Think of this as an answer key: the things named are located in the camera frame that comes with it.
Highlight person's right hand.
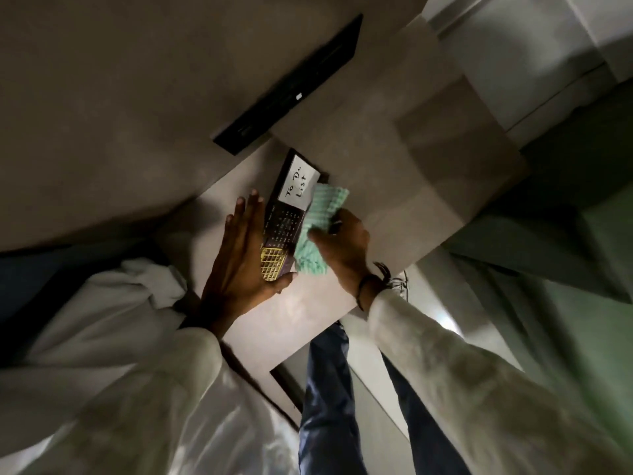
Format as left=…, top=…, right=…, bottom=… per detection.
left=308, top=208, right=377, bottom=298

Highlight person's left hand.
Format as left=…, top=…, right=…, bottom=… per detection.
left=197, top=190, right=298, bottom=338

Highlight green knitted cleaning cloth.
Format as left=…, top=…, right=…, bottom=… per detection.
left=294, top=183, right=351, bottom=278

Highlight dark desk calendar white note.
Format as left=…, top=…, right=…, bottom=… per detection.
left=260, top=148, right=329, bottom=283

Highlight person's left forearm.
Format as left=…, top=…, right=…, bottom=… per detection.
left=0, top=257, right=300, bottom=475

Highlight person's right forearm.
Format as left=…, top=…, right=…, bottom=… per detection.
left=367, top=289, right=633, bottom=475

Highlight white shoe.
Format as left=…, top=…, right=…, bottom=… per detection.
left=387, top=270, right=411, bottom=303

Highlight person's left leg blue jeans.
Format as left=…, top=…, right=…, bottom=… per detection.
left=298, top=321, right=369, bottom=475

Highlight person's leg blue jeans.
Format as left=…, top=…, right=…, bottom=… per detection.
left=298, top=321, right=369, bottom=475
left=381, top=353, right=473, bottom=475

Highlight person's right leg blue jeans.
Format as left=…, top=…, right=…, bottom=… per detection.
left=381, top=353, right=473, bottom=475

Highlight green cabinet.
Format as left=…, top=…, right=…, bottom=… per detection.
left=442, top=81, right=633, bottom=441

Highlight black wrist bracelet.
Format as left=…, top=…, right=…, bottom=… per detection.
left=355, top=262, right=394, bottom=312

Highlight white door frame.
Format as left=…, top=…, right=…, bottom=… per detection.
left=423, top=0, right=633, bottom=150

